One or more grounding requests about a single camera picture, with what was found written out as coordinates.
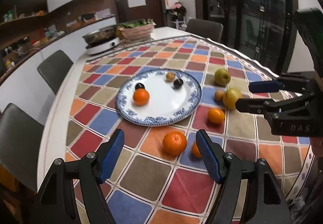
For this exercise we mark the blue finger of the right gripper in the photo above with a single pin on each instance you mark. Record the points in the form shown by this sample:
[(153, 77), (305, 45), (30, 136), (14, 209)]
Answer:
[(298, 108), (291, 84)]

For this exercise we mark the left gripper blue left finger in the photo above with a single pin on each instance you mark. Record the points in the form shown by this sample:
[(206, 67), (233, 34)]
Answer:
[(56, 201)]

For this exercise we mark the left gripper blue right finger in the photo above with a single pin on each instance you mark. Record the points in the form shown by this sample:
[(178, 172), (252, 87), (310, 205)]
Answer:
[(264, 200)]

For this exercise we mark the large yellow pear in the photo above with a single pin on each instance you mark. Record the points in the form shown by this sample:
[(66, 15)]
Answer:
[(230, 98)]

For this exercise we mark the green apple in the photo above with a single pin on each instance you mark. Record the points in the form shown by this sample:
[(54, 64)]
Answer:
[(222, 77)]

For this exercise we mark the small brown fruit hidden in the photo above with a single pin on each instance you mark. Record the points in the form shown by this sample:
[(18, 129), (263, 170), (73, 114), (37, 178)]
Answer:
[(219, 95)]

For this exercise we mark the dark plum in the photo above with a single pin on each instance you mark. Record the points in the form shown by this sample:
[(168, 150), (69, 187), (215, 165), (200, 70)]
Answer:
[(139, 86), (177, 84)]

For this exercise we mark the small brown round fruit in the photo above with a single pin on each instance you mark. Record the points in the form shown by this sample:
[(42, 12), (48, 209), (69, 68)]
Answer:
[(170, 76)]

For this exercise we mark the small orange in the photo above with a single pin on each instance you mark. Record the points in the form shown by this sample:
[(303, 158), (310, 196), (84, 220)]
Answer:
[(195, 151)]

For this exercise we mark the large orange front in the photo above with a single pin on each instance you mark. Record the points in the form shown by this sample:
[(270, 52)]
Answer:
[(174, 143)]

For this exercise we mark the person right hand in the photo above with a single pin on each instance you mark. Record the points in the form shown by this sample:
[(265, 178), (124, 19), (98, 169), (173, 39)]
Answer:
[(317, 146)]

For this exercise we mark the grey chair right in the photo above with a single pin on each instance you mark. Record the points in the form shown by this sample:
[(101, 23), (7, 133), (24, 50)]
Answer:
[(205, 28)]

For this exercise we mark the grey chair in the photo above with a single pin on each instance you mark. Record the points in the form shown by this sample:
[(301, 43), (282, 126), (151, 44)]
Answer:
[(205, 28), (54, 69), (21, 137)]

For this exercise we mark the grey chair near left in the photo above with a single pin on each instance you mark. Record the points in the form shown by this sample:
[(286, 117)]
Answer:
[(21, 137)]

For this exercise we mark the blue white porcelain plate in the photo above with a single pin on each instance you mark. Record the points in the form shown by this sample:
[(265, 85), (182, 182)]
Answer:
[(166, 105)]

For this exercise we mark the glass sliding door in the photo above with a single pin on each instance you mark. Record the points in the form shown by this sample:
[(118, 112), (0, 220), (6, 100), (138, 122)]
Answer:
[(260, 29)]

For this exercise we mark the colourful checkered table mat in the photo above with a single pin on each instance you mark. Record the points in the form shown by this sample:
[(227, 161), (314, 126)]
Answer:
[(149, 185)]

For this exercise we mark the stroller with pink item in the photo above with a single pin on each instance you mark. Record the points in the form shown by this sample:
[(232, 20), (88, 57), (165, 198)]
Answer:
[(176, 16)]

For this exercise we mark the grey chair far left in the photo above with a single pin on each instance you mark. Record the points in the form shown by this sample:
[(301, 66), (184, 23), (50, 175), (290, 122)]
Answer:
[(54, 69)]

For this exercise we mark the pink basket with greens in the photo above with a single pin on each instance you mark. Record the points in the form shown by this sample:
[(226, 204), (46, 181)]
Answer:
[(135, 30)]

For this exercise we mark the white induction cooker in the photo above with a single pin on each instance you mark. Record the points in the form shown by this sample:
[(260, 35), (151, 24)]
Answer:
[(102, 46)]

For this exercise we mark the steel pan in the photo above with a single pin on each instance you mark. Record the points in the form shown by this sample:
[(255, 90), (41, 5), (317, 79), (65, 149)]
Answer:
[(99, 35)]

